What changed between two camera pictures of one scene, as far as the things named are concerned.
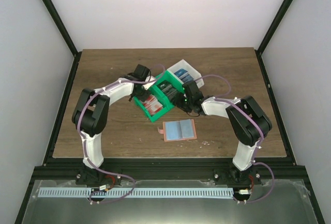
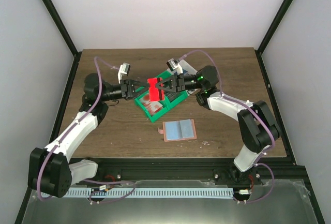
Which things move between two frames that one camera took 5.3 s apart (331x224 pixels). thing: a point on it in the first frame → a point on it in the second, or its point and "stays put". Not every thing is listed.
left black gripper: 144,96 → 128,89
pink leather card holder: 178,130 stays put
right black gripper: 178,100 → 180,83
